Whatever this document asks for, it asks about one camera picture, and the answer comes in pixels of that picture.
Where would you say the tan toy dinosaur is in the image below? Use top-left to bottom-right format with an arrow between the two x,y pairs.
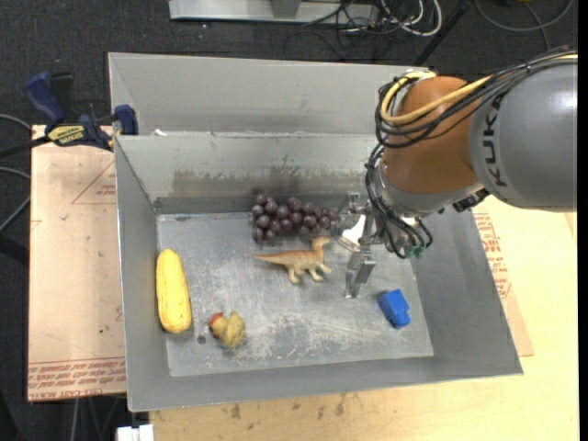
252,235 -> 334,286

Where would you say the purple toy grape bunch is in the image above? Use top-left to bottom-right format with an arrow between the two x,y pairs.
250,192 -> 342,246

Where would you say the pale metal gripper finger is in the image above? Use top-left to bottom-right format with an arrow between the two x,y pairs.
337,192 -> 368,237
344,245 -> 378,300

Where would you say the black cylinder on white bracket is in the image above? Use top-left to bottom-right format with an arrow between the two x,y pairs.
451,187 -> 491,214

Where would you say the grey metal bin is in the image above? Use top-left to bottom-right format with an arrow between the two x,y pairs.
107,51 -> 525,413

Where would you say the yellow rubber duck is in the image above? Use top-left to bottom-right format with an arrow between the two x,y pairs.
208,310 -> 247,350

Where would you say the blue toy block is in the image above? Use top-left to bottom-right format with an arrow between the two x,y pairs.
376,288 -> 412,331

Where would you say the yellow toy corn cob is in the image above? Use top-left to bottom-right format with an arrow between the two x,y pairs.
154,247 -> 194,335

